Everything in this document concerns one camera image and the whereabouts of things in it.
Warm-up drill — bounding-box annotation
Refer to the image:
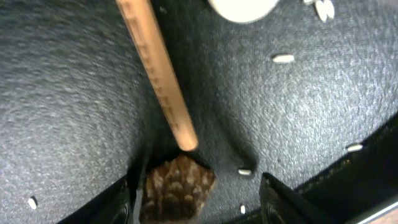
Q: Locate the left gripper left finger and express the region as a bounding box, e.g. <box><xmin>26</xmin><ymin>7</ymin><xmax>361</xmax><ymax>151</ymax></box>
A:
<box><xmin>58</xmin><ymin>176</ymin><xmax>134</xmax><ymax>224</ymax></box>

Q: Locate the white plastic fork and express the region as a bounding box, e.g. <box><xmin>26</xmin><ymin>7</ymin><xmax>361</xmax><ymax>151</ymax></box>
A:
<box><xmin>208</xmin><ymin>0</ymin><xmax>280</xmax><ymax>24</ymax></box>

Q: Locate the round black serving tray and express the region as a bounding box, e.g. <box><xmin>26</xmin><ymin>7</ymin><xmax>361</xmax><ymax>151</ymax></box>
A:
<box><xmin>1</xmin><ymin>1</ymin><xmax>397</xmax><ymax>223</ymax></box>

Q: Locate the brown food chunk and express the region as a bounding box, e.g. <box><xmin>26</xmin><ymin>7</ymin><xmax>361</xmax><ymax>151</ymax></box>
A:
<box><xmin>139</xmin><ymin>155</ymin><xmax>216</xmax><ymax>223</ymax></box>

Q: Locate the wooden chopstick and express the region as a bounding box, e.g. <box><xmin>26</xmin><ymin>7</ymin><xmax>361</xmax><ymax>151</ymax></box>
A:
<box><xmin>116</xmin><ymin>0</ymin><xmax>198</xmax><ymax>151</ymax></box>

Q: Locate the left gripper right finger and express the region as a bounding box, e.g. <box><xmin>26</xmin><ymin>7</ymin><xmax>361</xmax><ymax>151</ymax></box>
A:
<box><xmin>259</xmin><ymin>172</ymin><xmax>335</xmax><ymax>224</ymax></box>

